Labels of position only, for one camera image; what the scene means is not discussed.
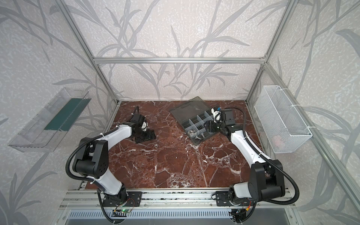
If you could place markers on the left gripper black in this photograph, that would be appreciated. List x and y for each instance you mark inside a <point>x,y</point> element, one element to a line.
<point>144,135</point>

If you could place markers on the small electronics board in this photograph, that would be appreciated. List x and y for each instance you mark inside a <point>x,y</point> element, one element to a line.
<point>119,213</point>

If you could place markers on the aluminium frame back crossbar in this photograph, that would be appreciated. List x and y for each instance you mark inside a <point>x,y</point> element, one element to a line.
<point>174,60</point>

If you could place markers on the pink object in basket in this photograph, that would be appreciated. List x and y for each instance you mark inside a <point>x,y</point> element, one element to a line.
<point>277,141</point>

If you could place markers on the clear acrylic wall shelf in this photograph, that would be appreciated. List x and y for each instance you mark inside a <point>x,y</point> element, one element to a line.
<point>48,128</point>

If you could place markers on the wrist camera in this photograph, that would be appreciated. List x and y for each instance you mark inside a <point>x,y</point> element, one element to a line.
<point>216,112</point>
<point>144,126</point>

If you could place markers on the grey compartment organizer box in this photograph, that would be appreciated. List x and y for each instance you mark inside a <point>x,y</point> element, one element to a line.
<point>192,116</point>

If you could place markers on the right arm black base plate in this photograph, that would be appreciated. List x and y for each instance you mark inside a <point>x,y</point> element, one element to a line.
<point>227,198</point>

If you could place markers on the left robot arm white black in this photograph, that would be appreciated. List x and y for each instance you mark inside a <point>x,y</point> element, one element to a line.
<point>90,160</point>

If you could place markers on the aluminium front rail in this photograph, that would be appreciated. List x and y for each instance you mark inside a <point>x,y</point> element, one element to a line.
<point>152,198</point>

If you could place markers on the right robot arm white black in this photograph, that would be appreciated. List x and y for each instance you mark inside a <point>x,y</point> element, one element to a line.
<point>266,181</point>

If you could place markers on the white wire mesh basket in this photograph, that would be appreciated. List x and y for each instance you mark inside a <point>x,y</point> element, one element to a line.
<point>280,117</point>

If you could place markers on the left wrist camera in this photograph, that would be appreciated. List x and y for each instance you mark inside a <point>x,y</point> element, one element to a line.
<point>144,126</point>

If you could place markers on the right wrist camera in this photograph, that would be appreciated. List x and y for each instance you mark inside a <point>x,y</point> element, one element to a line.
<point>216,112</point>

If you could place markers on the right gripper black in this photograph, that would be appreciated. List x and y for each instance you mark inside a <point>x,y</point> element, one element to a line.
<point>209,126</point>

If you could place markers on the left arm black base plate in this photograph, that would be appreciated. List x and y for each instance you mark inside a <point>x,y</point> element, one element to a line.
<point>129,199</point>

